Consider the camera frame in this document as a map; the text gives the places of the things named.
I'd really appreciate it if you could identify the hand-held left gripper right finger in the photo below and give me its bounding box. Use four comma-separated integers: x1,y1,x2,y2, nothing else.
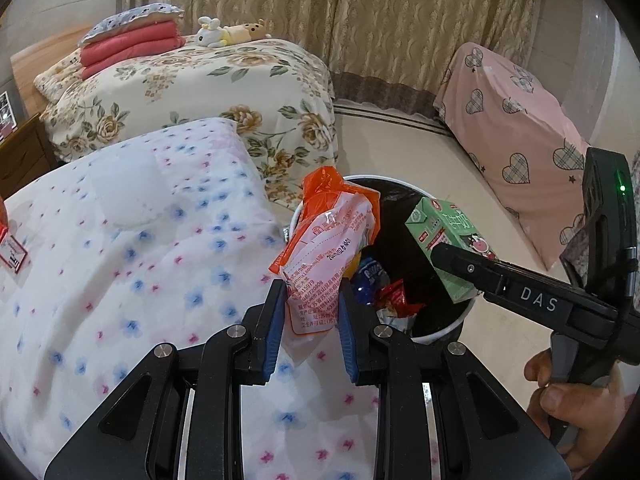
338,279,572,480

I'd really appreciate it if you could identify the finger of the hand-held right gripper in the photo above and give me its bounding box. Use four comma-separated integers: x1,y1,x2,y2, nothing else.
430,242,576,332

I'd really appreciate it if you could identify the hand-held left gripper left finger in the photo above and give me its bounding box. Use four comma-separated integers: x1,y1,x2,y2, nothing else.
45,277,288,480

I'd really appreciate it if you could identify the green milk carton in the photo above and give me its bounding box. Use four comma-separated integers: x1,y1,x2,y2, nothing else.
404,196,500,305

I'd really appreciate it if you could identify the orange and white snack packet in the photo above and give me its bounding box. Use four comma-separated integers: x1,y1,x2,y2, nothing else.
269,166,382,369

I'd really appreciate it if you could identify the white bin with black bag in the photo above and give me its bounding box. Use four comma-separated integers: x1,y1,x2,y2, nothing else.
287,175,474,346

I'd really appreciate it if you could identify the trash inside bin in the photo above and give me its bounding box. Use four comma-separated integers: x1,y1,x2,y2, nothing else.
350,257,392,309

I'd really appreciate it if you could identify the person's right hand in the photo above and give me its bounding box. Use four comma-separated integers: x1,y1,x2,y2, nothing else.
524,349,629,474

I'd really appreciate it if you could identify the white flower print blanket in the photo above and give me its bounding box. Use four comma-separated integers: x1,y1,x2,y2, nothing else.
0,117,382,480

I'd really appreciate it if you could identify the white plastic cup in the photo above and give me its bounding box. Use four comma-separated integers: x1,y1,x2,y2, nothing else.
90,152,162,227

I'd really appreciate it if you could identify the bed with floral bedspread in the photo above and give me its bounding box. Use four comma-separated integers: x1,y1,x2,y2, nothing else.
34,37,337,209

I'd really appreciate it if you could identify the white sheer curtain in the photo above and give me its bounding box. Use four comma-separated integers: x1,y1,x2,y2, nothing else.
562,0,627,137

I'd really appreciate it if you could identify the red packet with white label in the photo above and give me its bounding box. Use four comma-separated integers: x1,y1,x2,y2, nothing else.
0,199,30,275

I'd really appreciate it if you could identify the wooden nightstand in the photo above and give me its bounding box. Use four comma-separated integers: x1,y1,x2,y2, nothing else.
0,112,59,202

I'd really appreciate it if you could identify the yellow bear plush toy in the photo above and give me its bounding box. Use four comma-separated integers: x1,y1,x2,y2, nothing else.
220,18,274,44

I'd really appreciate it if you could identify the beige patterned curtain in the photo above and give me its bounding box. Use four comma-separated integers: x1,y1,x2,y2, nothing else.
122,0,544,104

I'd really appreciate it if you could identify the white rabbit plush toy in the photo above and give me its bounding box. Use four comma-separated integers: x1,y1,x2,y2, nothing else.
194,16,232,49

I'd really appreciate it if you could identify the folded pink blanket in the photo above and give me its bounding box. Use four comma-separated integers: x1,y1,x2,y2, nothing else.
78,22,184,81

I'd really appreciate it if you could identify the dotted pillow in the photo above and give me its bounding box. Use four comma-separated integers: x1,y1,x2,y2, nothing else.
78,2,186,49

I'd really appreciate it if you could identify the wooden headboard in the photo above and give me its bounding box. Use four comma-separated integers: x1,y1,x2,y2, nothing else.
11,29,84,117

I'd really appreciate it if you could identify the picture frame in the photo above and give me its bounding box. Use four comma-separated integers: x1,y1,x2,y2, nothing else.
0,91,22,134

